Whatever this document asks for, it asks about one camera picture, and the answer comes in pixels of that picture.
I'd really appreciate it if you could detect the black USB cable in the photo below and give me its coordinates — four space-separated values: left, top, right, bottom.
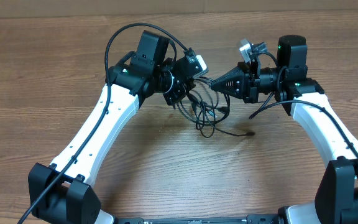
175 76 231 139

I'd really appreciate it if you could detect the black barrel plug cable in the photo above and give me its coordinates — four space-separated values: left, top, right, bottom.
185 86 256 138

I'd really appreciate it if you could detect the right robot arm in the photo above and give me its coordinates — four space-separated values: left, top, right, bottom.
211 35 358 224

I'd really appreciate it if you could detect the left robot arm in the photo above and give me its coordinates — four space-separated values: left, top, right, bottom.
26 28 208 223

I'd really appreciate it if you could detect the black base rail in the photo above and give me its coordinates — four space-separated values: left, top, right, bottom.
113 214 288 224

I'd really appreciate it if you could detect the black left camera cable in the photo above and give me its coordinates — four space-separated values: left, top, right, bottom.
16 22 195 224

